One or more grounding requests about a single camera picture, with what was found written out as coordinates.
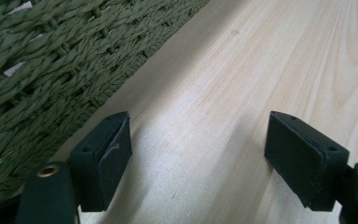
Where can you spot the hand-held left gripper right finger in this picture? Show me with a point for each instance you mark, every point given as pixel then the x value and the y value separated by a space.
pixel 301 161

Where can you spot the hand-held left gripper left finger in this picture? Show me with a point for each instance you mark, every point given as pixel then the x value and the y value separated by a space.
pixel 101 168

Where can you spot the green woven basket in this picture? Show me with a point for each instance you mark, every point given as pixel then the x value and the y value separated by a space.
pixel 43 77

